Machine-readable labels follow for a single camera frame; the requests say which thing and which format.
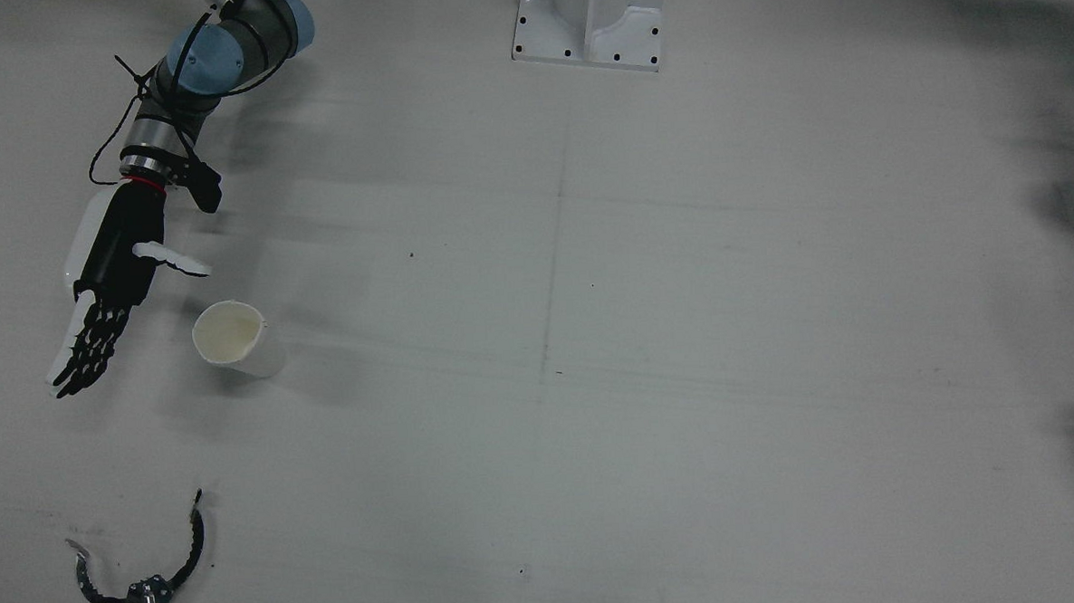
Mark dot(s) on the white paper cup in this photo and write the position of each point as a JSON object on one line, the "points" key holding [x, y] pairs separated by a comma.
{"points": [[230, 337]]}

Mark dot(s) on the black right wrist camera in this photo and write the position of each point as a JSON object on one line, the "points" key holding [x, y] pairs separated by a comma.
{"points": [[206, 184]]}

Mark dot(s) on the white bolted mount pedestal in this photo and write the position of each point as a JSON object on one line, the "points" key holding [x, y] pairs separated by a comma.
{"points": [[620, 30]]}

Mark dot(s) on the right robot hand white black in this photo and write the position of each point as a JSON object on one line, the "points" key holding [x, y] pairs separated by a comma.
{"points": [[122, 247]]}

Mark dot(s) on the right UR5e robot arm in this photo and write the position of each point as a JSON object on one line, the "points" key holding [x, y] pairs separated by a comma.
{"points": [[209, 62]]}

